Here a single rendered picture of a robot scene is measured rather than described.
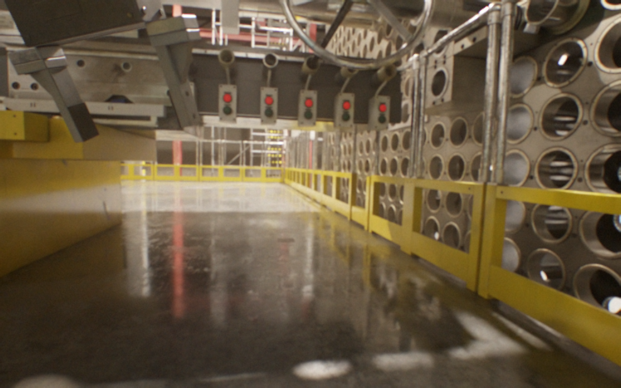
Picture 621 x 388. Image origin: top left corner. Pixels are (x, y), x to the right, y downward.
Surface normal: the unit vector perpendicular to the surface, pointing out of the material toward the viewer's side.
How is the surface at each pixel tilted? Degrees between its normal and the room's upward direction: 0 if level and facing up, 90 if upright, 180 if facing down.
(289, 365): 0
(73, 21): 113
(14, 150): 90
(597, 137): 90
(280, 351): 0
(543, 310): 90
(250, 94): 90
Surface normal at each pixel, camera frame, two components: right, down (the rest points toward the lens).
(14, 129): 0.18, 0.09
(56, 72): 0.99, -0.09
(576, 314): -0.98, -0.01
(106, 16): -0.09, 0.47
